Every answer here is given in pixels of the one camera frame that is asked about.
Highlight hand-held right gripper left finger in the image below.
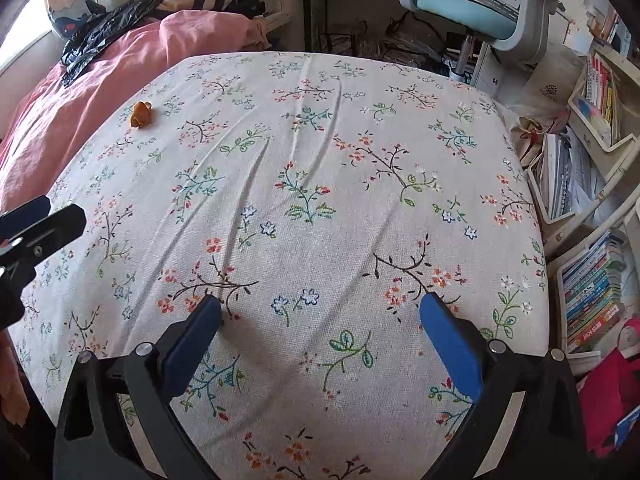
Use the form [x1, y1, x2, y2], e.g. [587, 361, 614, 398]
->
[52, 294, 224, 480]

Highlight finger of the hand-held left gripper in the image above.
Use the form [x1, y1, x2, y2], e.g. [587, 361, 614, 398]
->
[0, 195, 52, 244]
[0, 204, 87, 282]

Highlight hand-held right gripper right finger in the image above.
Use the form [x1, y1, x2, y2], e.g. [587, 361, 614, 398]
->
[419, 292, 589, 480]

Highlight small orange toy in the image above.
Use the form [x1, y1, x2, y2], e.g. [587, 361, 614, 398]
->
[130, 101, 154, 130]

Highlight black plastic garbage bag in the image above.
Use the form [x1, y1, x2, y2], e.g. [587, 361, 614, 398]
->
[61, 0, 174, 87]

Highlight person's left forearm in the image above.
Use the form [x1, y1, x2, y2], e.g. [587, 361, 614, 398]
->
[0, 332, 29, 428]

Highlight pink blanket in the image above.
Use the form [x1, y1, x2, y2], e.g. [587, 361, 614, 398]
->
[0, 10, 272, 217]

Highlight white rolling book cart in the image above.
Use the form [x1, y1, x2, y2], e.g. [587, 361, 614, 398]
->
[546, 212, 640, 377]
[525, 42, 640, 257]

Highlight row of blue-spined books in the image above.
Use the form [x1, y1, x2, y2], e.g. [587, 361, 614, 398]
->
[560, 230, 632, 355]

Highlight red tote bag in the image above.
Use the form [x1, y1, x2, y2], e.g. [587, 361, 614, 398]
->
[575, 317, 640, 462]

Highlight floral tablecloth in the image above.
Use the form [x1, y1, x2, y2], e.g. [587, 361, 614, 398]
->
[10, 51, 551, 480]

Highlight blue paper bag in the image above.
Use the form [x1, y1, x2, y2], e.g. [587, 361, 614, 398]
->
[615, 400, 640, 452]

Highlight bundle of notebooks and papers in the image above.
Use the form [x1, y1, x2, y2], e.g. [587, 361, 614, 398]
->
[536, 130, 609, 222]

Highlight printed pillow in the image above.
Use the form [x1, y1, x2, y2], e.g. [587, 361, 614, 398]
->
[42, 0, 132, 42]

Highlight white tote bag tree print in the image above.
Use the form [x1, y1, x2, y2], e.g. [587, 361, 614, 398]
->
[500, 42, 587, 122]

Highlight striped beige cloth bag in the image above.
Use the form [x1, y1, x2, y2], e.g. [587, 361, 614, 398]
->
[150, 0, 282, 27]

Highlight row of red-spined books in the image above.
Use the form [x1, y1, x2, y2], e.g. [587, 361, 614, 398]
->
[584, 52, 622, 127]

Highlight grey blue office chair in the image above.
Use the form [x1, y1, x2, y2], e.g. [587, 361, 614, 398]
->
[399, 0, 572, 82]

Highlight stack of books atop cart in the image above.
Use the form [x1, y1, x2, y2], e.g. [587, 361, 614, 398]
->
[587, 6, 635, 56]

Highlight canvas bag red handles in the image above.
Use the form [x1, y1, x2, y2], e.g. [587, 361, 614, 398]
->
[514, 115, 567, 167]

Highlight black wire basket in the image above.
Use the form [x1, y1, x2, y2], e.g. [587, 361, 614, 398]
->
[319, 29, 382, 57]

